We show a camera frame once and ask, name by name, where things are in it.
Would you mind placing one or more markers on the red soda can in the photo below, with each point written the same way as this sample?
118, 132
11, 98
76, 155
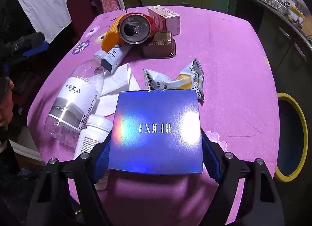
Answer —
134, 29

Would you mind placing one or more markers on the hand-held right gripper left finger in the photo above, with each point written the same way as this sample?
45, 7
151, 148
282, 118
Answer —
102, 160

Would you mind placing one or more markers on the clear plastic bottle white label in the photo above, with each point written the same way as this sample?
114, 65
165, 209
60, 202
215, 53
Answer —
73, 96

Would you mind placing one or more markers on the dark curved counter cabinet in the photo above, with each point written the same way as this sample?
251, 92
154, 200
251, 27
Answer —
287, 52

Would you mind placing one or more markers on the brown plastic tray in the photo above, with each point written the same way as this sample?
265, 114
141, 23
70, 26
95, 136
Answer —
158, 48

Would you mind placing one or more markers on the maroon chair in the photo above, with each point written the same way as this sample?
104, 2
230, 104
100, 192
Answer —
80, 8

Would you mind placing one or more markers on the white paper tissue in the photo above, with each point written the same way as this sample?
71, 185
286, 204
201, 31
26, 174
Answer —
114, 79

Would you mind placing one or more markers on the yellow rimmed trash bin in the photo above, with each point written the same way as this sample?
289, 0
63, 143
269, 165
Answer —
303, 128

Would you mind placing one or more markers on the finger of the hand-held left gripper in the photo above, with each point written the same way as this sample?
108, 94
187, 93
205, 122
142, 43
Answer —
36, 46

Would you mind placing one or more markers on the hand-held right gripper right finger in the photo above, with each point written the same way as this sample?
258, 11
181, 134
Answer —
212, 157

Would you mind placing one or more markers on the white tube with blue cap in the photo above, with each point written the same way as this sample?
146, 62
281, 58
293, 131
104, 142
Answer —
114, 56

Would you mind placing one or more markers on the orange foam net sleeve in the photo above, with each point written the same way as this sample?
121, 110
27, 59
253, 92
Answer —
111, 38

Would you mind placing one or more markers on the white hanging cloth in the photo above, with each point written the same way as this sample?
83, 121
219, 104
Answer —
48, 4

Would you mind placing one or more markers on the white pill bottle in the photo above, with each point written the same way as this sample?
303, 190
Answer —
92, 130

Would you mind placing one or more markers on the purple floral tablecloth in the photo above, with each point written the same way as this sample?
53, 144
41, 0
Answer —
231, 82

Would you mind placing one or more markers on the shiny blue cardboard box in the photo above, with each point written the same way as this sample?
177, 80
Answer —
156, 130

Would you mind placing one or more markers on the white snack wrapper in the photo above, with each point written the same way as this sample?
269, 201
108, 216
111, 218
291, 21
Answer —
156, 79

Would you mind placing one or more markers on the pink cardboard box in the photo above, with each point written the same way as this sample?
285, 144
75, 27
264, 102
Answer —
170, 21

